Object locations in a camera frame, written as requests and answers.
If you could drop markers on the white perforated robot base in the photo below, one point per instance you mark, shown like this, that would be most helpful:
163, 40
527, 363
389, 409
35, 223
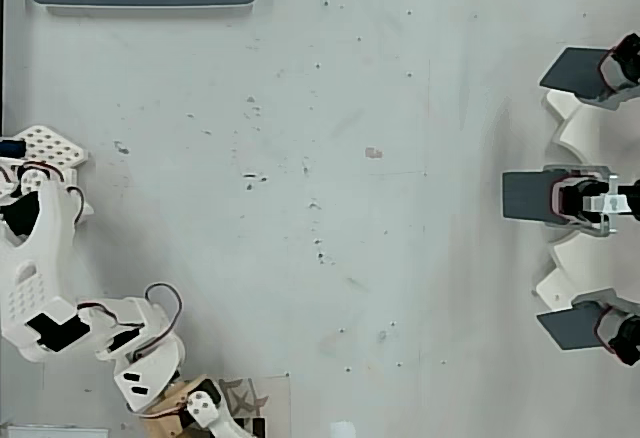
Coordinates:
52, 145

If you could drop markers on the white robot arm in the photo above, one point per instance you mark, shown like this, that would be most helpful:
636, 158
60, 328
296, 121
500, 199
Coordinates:
50, 243

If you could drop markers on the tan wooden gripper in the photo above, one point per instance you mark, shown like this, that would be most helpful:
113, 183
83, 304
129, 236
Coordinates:
201, 404

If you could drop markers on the black flat paddle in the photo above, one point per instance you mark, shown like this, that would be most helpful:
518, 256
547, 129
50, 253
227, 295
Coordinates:
570, 328
572, 72
527, 195

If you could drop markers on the printed paper mat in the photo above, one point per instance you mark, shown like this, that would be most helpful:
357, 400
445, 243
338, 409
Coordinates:
275, 403

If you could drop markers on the white gear-shaped fixture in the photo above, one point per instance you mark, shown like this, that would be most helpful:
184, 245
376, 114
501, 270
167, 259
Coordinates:
590, 128

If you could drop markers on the gray servo motor unit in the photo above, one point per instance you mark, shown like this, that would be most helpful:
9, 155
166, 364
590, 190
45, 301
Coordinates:
622, 70
620, 330

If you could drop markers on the servo unit with metal bracket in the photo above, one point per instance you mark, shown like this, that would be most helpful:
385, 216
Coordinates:
587, 200

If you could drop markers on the white flat box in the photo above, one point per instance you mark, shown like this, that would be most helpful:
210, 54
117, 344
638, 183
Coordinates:
55, 432

